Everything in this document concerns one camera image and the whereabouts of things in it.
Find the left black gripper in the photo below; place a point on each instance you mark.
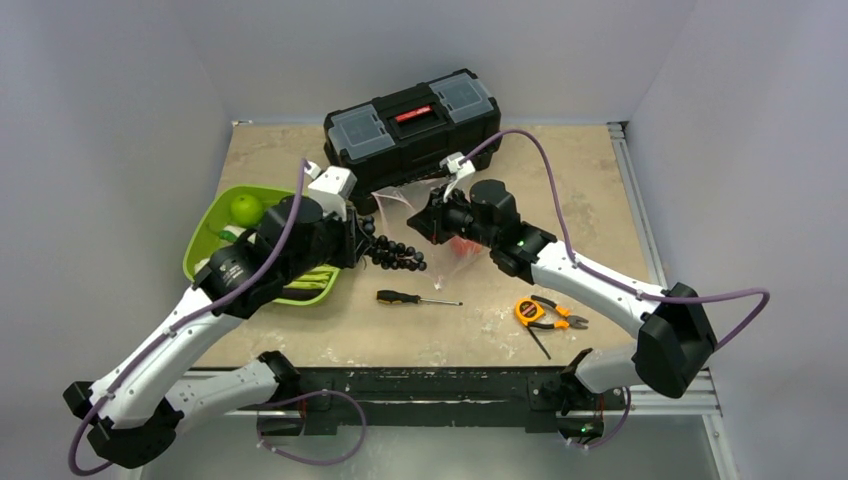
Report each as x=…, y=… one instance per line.
x=352, y=243

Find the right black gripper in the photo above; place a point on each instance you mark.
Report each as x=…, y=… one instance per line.
x=429, y=217

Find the clear zip top bag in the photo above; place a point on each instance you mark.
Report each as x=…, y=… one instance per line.
x=395, y=206

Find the black grape bunch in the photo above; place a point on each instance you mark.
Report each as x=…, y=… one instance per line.
x=385, y=252

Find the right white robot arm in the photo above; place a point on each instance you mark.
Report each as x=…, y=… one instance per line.
x=672, y=338

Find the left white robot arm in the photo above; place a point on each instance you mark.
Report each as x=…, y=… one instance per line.
x=133, y=414

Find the green celery stalks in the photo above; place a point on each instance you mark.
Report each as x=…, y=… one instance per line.
x=319, y=278

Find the black yellow screwdriver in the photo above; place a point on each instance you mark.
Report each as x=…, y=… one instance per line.
x=395, y=297

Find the black plastic toolbox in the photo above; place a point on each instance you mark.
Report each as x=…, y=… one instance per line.
x=401, y=138

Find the green apple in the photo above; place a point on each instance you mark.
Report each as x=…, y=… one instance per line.
x=246, y=210

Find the white bok choy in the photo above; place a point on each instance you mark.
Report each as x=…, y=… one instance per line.
x=234, y=235

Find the orange tape measure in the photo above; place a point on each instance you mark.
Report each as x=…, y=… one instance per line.
x=528, y=311

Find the green plastic tray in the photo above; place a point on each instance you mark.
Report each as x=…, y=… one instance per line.
x=205, y=241

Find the orange black pliers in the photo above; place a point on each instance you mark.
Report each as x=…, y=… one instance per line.
x=564, y=320

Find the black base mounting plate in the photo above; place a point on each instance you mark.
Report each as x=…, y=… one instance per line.
x=535, y=399

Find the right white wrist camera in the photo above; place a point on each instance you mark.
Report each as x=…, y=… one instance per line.
x=459, y=170

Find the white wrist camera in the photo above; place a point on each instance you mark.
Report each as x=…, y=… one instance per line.
x=459, y=170
x=330, y=188

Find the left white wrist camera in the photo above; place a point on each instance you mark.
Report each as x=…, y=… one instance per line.
x=330, y=188

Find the aluminium frame rails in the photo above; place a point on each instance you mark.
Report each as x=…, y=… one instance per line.
x=618, y=209

